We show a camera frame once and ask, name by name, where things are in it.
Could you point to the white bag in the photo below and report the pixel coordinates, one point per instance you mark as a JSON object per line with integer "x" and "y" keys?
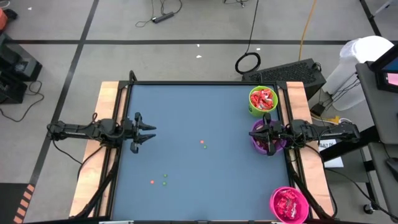
{"x": 357, "y": 62}

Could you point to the white paper sheet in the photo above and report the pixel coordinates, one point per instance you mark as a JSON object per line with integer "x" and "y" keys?
{"x": 334, "y": 158}

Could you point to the black power strip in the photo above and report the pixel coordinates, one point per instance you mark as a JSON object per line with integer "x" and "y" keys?
{"x": 163, "y": 17}

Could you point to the black equipment box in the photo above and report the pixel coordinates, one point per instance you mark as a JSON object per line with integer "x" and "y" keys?
{"x": 18, "y": 65}

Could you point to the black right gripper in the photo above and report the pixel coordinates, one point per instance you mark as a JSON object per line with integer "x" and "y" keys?
{"x": 278, "y": 133}

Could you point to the black monitor with screen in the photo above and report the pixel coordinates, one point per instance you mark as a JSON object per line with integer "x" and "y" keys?
{"x": 388, "y": 77}

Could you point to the orange object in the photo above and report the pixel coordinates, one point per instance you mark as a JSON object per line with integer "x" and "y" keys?
{"x": 2, "y": 18}

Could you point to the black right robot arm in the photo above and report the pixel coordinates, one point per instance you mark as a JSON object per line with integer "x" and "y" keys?
{"x": 326, "y": 132}

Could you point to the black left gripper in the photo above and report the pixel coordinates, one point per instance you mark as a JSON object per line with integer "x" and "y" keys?
{"x": 132, "y": 132}

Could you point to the yellow connector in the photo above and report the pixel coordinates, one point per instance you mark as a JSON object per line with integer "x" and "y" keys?
{"x": 335, "y": 119}

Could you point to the pink plastic bucket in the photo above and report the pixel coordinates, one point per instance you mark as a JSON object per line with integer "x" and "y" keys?
{"x": 273, "y": 211}

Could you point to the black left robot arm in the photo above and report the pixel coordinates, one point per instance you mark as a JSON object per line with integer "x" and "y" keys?
{"x": 93, "y": 130}

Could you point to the black floor object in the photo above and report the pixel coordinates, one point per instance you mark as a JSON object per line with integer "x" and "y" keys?
{"x": 11, "y": 14}

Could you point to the purple plastic bucket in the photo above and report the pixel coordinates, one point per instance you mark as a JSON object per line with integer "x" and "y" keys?
{"x": 258, "y": 124}

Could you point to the black power adapter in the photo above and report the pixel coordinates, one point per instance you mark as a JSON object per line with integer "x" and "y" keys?
{"x": 317, "y": 109}

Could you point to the grey desk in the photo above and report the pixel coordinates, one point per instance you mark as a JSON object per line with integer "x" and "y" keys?
{"x": 382, "y": 118}
{"x": 388, "y": 174}

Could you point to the black perforated computer case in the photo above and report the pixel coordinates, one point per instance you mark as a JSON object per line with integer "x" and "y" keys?
{"x": 286, "y": 73}

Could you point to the green plastic bucket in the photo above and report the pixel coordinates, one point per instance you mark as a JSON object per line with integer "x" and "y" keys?
{"x": 253, "y": 112}

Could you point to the wooden board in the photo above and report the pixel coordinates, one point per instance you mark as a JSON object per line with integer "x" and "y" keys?
{"x": 105, "y": 93}
{"x": 297, "y": 90}

